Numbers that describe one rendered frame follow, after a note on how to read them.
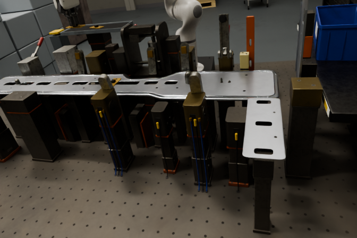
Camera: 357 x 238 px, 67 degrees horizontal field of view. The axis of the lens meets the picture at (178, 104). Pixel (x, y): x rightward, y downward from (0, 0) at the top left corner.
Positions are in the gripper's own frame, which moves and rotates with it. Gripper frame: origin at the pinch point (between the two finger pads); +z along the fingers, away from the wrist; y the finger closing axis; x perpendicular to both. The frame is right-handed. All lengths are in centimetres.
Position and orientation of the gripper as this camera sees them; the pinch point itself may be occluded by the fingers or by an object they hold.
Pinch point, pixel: (73, 20)
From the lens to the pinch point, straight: 127.2
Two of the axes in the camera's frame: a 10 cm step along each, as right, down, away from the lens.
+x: 9.3, 0.7, -3.7
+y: -3.5, 5.1, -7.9
